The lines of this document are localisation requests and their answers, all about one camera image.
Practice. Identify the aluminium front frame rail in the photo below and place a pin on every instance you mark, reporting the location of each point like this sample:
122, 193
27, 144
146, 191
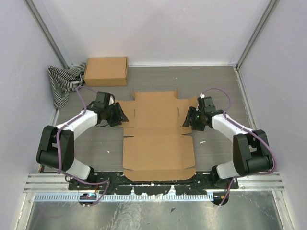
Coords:
53, 182

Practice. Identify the folded brown cardboard box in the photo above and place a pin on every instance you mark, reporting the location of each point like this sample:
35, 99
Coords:
106, 71

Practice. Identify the left aluminium corner post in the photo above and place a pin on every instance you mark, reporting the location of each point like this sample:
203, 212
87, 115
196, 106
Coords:
46, 32

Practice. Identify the striped black white cloth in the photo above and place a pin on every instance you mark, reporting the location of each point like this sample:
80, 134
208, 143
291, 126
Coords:
65, 81

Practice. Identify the aluminium corner post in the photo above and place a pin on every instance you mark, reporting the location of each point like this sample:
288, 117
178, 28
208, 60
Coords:
46, 32
257, 31

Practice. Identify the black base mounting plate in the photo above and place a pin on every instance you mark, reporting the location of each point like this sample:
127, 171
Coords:
198, 184

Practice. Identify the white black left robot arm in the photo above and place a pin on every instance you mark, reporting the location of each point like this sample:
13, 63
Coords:
56, 147

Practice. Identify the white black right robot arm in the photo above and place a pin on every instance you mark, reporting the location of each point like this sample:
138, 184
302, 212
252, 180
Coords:
251, 151

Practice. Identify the brown cardboard box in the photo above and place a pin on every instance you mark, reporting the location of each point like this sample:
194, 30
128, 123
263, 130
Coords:
106, 71
156, 145

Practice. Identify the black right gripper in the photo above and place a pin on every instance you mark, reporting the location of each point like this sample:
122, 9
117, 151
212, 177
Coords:
192, 113

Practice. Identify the right aluminium corner post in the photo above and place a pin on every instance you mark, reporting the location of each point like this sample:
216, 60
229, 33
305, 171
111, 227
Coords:
257, 31

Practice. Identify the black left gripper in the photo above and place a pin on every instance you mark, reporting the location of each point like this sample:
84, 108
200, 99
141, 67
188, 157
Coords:
120, 115

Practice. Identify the white slotted cable duct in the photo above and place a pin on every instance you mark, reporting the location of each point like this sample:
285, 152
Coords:
69, 197

